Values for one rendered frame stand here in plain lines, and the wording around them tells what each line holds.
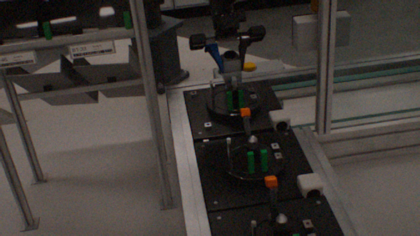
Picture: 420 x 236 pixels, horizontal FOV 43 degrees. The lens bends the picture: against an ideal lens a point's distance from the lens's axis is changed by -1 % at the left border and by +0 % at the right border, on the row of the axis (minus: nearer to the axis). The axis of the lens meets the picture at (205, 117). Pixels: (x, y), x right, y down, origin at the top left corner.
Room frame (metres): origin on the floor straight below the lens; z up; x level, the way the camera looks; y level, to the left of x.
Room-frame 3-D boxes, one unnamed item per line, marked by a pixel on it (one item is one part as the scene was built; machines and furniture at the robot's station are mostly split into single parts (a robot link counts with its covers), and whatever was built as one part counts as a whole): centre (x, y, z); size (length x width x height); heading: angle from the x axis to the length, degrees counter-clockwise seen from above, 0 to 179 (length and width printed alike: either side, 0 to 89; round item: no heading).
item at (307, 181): (0.92, -0.10, 1.01); 0.24 x 0.24 x 0.13; 4
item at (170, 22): (1.56, 0.14, 0.96); 0.15 x 0.15 x 0.20; 48
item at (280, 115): (1.08, -0.18, 0.97); 0.05 x 0.05 x 0.04; 4
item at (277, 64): (1.39, -0.14, 0.93); 0.21 x 0.07 x 0.06; 94
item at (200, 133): (1.17, -0.08, 0.96); 0.24 x 0.24 x 0.02; 4
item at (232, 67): (1.16, -0.08, 1.09); 0.08 x 0.04 x 0.07; 5
